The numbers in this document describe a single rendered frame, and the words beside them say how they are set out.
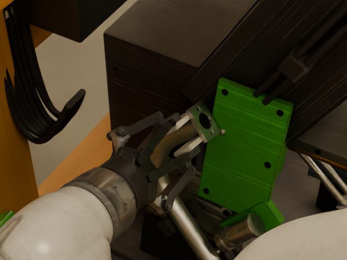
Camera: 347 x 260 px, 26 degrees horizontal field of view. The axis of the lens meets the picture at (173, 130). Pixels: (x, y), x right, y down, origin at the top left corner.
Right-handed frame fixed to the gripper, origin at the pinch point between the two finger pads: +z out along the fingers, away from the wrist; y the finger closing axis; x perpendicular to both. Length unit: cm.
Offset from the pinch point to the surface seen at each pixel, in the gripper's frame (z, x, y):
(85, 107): 128, 135, 7
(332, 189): 20.3, -4.3, -22.4
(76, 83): 137, 141, 17
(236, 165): 4.3, -1.5, -8.5
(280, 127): 4.3, -11.5, -5.9
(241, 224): 1.4, 1.2, -16.6
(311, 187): 33.9, 7.2, -25.1
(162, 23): 15.9, 5.0, 15.6
